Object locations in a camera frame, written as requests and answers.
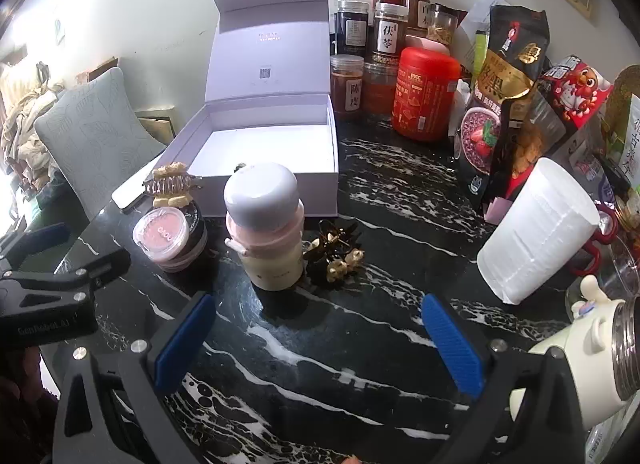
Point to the brown herb jar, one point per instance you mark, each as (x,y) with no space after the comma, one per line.
(417,7)

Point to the white label seed jar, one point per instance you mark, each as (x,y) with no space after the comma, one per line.
(391,32)

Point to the pink blush compact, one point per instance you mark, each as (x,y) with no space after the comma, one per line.
(160,234)

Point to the wooden box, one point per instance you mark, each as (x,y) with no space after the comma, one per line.
(155,124)

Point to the black and gold snack bag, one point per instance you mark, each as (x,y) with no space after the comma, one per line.
(505,69)

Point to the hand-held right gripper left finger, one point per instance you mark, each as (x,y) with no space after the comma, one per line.
(185,344)

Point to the dark green seat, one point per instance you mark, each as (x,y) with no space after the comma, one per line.
(65,216)

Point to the small pink box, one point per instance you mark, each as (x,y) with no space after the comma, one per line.
(497,211)

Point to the cream and pink cosmetic jar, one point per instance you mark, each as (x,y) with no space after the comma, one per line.
(272,264)

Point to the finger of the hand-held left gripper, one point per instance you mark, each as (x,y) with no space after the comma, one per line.
(47,236)
(95,264)

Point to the black cosmetic jar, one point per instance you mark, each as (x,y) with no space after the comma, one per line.
(197,239)

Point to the dark herb jar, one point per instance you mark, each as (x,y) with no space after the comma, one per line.
(351,27)

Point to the red cartoon snack bag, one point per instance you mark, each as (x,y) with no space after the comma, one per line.
(575,89)

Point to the orange peel jar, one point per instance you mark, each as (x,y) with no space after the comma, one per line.
(346,87)

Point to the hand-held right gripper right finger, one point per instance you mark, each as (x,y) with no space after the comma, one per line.
(452,349)

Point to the red canister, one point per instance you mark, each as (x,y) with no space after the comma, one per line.
(425,94)

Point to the glass jar with metal lid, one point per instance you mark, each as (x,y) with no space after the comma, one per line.
(627,344)

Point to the green white tea package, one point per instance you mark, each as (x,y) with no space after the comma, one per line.
(627,134)

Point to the white gift box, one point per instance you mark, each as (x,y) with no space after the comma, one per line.
(270,59)

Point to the white paper sheet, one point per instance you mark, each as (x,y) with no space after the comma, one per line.
(475,19)

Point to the clear glass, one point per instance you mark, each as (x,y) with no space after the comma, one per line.
(625,269)

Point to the yellow sticks jar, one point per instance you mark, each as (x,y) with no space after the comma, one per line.
(442,27)

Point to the amber plastic jar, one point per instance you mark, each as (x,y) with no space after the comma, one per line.
(380,92)

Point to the pile of clothes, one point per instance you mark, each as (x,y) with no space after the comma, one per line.
(25,114)

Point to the green lidded can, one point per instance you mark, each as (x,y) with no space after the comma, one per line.
(481,49)

